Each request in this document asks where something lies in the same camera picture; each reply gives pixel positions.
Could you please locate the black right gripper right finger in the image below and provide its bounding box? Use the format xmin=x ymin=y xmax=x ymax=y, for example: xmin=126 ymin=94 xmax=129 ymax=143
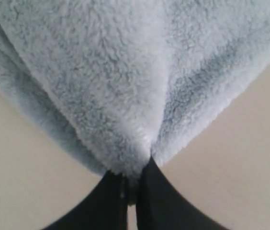
xmin=136 ymin=158 xmax=224 ymax=230

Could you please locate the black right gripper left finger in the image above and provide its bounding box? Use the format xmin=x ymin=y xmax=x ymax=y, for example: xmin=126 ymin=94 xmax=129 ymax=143
xmin=45 ymin=172 xmax=128 ymax=230

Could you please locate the light blue fleece towel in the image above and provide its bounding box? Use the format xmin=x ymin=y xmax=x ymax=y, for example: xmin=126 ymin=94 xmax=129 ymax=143
xmin=0 ymin=0 xmax=270 ymax=187

